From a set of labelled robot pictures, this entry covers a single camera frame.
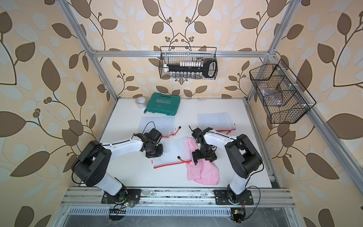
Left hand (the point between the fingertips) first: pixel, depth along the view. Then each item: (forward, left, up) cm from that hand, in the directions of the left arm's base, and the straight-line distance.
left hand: (160, 153), depth 89 cm
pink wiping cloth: (-12, -27, +1) cm, 29 cm away
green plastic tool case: (+39, +3, +4) cm, 40 cm away
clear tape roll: (+46, +22, 0) cm, 51 cm away
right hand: (-5, -27, -1) cm, 27 cm away
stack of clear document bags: (+23, -1, -1) cm, 23 cm away
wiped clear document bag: (+25, -42, 0) cm, 49 cm away
